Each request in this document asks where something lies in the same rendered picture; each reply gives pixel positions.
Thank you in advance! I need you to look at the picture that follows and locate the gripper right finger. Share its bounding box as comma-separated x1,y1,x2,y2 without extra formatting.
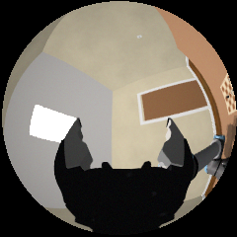
157,118,194,200

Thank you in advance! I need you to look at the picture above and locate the brown and cream checkered chessboard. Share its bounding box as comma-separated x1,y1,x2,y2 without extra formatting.
220,73,237,115

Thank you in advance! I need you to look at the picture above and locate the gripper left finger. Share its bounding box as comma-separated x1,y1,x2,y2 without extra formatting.
54,118,93,203

